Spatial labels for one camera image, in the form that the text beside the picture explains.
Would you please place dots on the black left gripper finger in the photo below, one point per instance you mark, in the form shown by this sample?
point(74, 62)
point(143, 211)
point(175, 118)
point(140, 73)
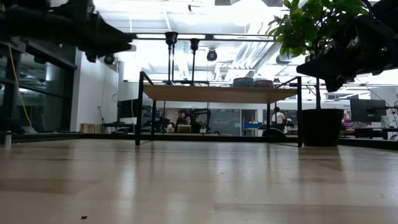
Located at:
point(113, 32)
point(115, 46)

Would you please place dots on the pink patterned candle tin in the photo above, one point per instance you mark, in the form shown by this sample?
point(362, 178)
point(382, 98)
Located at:
point(263, 84)

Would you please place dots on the long ceiling light strip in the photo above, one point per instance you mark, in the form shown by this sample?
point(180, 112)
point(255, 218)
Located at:
point(149, 36)

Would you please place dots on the blue plastic bin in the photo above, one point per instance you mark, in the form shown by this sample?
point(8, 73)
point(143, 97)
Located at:
point(253, 125)

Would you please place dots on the wooden crate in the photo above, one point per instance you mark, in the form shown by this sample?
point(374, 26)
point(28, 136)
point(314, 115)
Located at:
point(90, 128)

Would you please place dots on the black computer monitor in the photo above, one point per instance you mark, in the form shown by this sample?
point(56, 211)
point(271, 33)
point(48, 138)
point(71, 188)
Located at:
point(368, 110)
point(126, 109)

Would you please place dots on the small grey cylinder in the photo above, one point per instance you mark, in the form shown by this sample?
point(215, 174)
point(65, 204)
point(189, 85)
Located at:
point(7, 140)

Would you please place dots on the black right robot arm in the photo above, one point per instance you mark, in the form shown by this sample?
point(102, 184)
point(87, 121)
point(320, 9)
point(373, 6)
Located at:
point(388, 12)

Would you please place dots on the green potted plant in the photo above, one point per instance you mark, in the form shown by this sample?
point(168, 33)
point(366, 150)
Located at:
point(321, 127)

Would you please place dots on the round black ceiling spotlight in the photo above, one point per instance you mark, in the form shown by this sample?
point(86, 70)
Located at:
point(109, 59)
point(212, 55)

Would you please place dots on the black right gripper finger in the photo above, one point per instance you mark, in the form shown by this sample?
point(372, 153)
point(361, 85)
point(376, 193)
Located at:
point(314, 75)
point(323, 63)

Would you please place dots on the small background plant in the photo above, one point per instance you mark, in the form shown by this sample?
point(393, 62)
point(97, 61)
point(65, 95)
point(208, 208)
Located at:
point(203, 126)

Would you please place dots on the person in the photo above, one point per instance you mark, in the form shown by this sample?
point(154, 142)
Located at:
point(278, 118)
point(182, 119)

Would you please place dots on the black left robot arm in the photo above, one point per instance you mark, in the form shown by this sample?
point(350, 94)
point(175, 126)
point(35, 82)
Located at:
point(25, 21)

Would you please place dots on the wooden riser shelf black legs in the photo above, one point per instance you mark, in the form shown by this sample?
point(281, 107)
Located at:
point(217, 95)

